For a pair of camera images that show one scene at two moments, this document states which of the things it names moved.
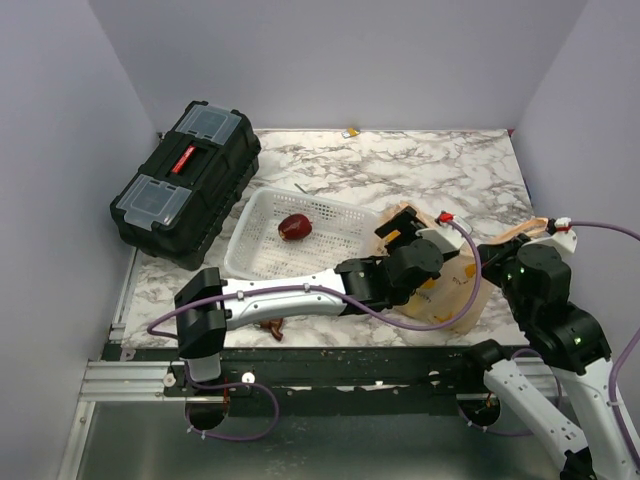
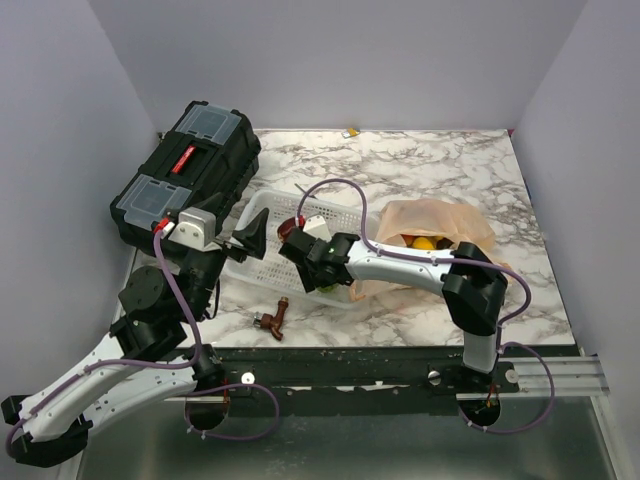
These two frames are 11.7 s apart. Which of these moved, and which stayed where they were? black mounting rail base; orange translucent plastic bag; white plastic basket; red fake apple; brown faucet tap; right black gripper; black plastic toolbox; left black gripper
Moved: orange translucent plastic bag; left black gripper; right black gripper
Stayed: red fake apple; brown faucet tap; white plastic basket; black mounting rail base; black plastic toolbox
